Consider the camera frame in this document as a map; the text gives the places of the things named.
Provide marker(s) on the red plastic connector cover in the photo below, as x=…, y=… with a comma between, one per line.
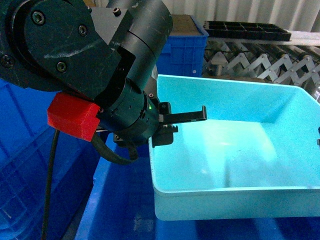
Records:
x=73, y=116

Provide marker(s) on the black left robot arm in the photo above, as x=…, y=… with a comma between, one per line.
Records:
x=97, y=60

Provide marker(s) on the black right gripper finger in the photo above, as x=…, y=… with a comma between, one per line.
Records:
x=318, y=140

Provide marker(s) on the blue crate stack left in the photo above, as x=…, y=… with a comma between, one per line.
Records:
x=25, y=144

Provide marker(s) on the black compartment tray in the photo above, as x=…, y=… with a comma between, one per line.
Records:
x=246, y=30

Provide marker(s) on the light teal plastic tray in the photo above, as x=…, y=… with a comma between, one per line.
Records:
x=256, y=155

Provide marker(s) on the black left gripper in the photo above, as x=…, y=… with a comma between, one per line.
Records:
x=134, y=118

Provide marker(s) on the large blue crate under tray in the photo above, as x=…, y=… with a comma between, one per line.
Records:
x=121, y=207

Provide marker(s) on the expandable roller conveyor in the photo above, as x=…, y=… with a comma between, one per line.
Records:
x=264, y=62

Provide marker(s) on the brown cardboard sheet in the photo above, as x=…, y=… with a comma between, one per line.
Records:
x=183, y=25

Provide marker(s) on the blue crate with cardboard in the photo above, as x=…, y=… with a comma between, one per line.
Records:
x=183, y=55

